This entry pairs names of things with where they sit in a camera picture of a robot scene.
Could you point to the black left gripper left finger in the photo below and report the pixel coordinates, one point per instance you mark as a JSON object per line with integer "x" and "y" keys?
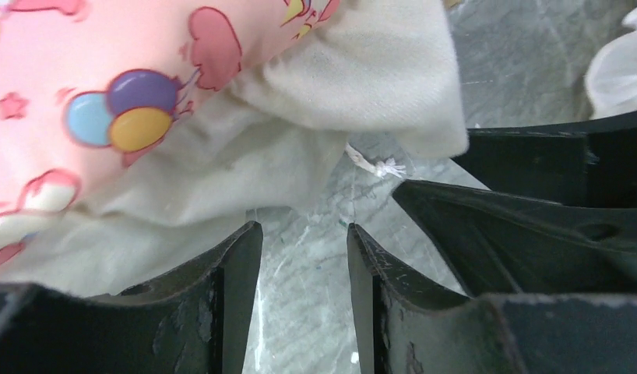
{"x": 192, "y": 319}

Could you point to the pink unicorn print mattress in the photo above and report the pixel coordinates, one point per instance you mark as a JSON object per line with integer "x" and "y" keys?
{"x": 130, "y": 130}

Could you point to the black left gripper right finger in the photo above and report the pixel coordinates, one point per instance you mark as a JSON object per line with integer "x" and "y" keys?
{"x": 407, "y": 323}

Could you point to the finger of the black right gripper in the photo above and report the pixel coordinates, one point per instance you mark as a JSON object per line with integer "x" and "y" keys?
{"x": 591, "y": 163}
{"x": 497, "y": 242}

